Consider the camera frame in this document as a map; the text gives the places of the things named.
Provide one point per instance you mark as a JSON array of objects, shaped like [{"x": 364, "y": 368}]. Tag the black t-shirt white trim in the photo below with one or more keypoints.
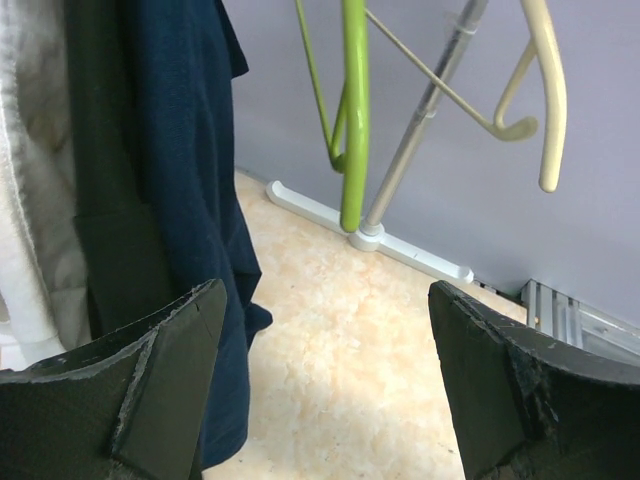
[{"x": 81, "y": 254}]

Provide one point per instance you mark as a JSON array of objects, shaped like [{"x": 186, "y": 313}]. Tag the dark navy t-shirt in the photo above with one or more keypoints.
[{"x": 185, "y": 56}]

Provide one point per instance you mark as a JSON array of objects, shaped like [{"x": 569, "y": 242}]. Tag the metal clothes rack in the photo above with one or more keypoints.
[{"x": 371, "y": 235}]

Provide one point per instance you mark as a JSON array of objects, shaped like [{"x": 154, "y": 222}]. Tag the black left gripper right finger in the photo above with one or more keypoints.
[{"x": 525, "y": 405}]

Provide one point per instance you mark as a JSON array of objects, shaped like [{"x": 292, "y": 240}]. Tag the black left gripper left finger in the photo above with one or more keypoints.
[{"x": 128, "y": 405}]

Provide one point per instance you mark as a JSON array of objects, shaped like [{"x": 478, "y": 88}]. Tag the green hanger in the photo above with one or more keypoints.
[{"x": 347, "y": 140}]

